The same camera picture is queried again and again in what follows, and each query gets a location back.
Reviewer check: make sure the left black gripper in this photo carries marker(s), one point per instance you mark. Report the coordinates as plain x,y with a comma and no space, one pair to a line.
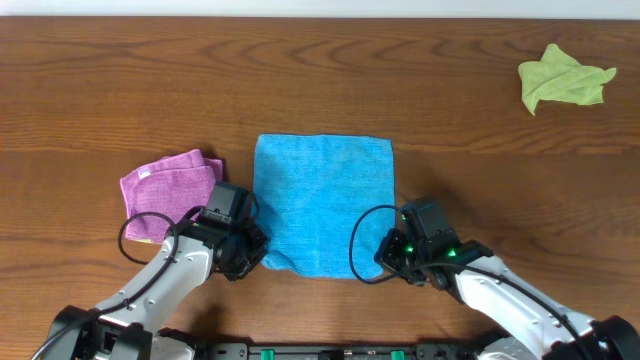
255,242

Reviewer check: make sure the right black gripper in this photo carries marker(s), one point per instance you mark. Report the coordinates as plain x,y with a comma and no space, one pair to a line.
386,259

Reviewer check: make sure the blue microfiber cloth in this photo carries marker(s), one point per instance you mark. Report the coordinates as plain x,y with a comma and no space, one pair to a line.
325,202

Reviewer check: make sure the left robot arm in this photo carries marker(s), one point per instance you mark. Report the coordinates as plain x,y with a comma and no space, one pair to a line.
131,323

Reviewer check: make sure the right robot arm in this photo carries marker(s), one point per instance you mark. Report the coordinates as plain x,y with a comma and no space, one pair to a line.
476,277

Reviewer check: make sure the crumpled green cloth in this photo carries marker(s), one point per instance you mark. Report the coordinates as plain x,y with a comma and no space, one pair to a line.
558,77

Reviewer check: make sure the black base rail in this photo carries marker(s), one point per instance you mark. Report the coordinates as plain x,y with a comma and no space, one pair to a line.
420,351

